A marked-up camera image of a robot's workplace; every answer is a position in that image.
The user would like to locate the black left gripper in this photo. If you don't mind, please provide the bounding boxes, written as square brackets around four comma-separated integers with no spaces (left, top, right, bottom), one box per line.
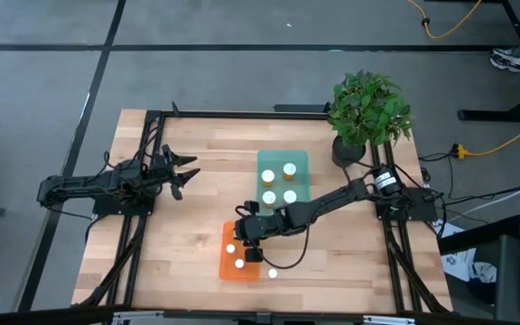
[144,144,201,201]

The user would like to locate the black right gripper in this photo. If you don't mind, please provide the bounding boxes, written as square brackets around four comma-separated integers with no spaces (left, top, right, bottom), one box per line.
[235,215,268,264]

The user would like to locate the translucent orange plastic bin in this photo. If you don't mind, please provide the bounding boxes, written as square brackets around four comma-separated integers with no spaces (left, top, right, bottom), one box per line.
[218,219,262,283]

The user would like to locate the translucent teal plastic bin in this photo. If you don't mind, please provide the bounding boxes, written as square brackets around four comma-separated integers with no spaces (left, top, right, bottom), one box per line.
[255,149,311,217]

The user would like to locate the black flat bar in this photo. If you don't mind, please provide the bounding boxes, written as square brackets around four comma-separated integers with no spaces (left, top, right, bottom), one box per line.
[273,103,332,114]

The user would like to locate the black plant pot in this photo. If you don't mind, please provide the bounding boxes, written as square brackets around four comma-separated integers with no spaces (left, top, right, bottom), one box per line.
[331,135,367,168]

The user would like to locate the green leafy potted plant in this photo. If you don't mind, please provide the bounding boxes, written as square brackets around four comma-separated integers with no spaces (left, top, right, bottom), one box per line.
[327,70,414,148]

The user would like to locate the white printed paper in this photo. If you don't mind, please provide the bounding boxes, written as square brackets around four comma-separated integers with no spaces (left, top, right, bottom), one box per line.
[435,219,478,282]

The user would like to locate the crumpled white cloth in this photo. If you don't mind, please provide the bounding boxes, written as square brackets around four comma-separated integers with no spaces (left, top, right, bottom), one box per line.
[469,261,498,284]

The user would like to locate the person's shoe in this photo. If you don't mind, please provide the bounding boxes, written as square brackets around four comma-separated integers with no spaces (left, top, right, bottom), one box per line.
[489,44,520,73]

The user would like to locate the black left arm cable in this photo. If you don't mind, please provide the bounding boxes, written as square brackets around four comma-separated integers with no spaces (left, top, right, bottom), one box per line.
[101,115,164,181]

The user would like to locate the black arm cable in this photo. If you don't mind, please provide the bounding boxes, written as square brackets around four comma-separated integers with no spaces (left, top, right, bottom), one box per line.
[259,223,311,271]
[101,115,164,181]

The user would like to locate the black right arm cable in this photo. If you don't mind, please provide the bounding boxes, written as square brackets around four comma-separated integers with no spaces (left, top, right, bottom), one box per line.
[259,223,311,271]

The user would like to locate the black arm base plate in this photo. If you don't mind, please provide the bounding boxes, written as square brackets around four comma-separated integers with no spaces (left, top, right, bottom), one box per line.
[92,196,155,217]
[375,187,438,223]

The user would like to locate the black aluminium table frame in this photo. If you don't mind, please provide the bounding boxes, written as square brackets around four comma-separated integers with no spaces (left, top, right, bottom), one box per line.
[72,107,453,325]

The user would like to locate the black floor cables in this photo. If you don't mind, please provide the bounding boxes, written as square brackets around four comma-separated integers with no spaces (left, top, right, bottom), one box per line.
[417,153,520,227]

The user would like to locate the yellow extension cord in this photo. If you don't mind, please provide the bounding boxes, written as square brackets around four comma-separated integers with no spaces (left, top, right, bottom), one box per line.
[406,0,485,40]
[451,115,520,159]

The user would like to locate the grey floor cable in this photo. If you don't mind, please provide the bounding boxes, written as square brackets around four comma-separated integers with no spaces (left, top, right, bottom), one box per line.
[440,173,520,223]

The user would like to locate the black desk leg frame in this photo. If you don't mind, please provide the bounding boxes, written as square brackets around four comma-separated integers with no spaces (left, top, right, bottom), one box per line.
[457,0,520,124]

